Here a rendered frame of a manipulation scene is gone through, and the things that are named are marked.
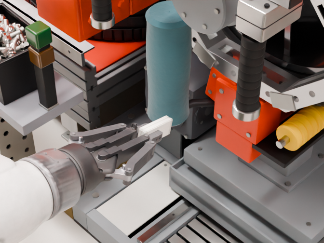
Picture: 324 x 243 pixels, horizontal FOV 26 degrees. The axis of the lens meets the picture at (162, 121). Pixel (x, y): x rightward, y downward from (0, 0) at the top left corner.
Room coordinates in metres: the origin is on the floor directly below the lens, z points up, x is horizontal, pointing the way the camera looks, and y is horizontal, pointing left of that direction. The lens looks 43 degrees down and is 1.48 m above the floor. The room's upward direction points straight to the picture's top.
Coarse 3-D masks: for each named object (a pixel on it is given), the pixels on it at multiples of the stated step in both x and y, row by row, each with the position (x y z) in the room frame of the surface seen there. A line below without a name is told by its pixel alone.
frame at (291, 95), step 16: (192, 32) 1.18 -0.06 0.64; (208, 48) 1.15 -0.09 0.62; (224, 48) 1.16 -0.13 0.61; (208, 64) 1.14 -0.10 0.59; (224, 64) 1.11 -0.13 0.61; (272, 64) 1.10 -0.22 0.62; (272, 80) 1.08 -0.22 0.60; (288, 80) 1.05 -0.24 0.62; (304, 80) 1.03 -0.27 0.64; (320, 80) 0.96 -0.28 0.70; (272, 96) 1.02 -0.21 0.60; (288, 96) 0.99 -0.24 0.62; (304, 96) 0.97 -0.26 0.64; (320, 96) 0.95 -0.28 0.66
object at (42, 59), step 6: (30, 48) 1.17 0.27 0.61; (48, 48) 1.16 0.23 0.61; (30, 54) 1.16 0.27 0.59; (36, 54) 1.15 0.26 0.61; (42, 54) 1.15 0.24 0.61; (48, 54) 1.16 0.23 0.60; (30, 60) 1.17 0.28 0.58; (36, 60) 1.15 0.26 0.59; (42, 60) 1.15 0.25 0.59; (48, 60) 1.16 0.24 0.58; (54, 60) 1.17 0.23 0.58; (42, 66) 1.15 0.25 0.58
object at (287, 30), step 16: (304, 0) 1.32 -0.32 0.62; (320, 0) 1.09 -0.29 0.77; (304, 16) 1.27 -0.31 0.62; (320, 16) 1.09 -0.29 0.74; (240, 32) 1.20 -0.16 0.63; (288, 32) 1.14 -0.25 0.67; (304, 32) 1.21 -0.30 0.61; (320, 32) 1.21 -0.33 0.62; (272, 48) 1.16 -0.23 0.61; (288, 48) 1.13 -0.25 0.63; (304, 48) 1.15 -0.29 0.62; (320, 48) 1.15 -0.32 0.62; (288, 64) 1.11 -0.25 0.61; (304, 64) 1.09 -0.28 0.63; (320, 64) 1.07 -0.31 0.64
